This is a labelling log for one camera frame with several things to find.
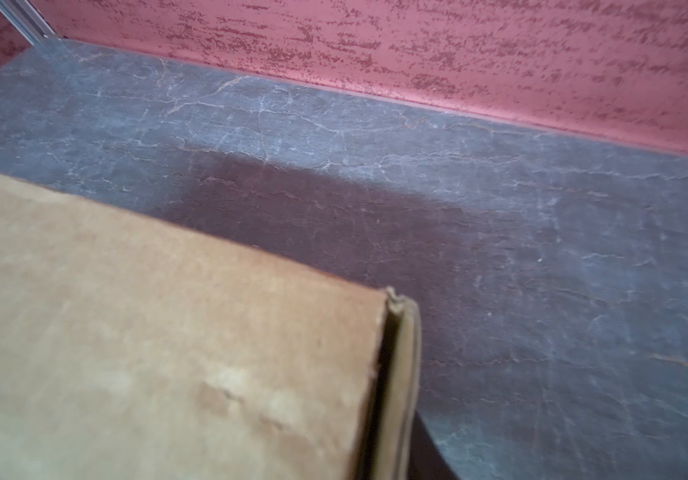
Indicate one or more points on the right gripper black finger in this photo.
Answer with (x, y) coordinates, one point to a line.
(425, 460)

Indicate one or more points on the brown cardboard box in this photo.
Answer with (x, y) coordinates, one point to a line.
(131, 348)

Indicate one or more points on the left aluminium corner post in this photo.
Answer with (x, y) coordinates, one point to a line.
(27, 20)

